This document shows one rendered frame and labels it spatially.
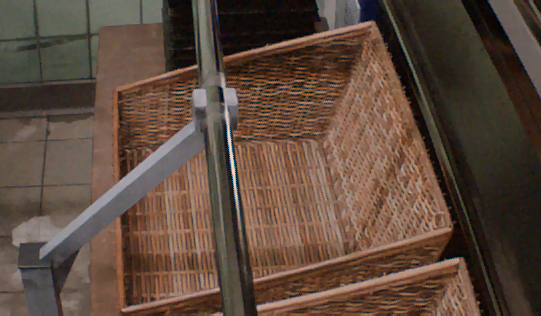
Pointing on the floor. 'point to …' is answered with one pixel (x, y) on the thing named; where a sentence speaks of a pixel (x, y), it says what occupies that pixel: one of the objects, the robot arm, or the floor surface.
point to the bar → (240, 274)
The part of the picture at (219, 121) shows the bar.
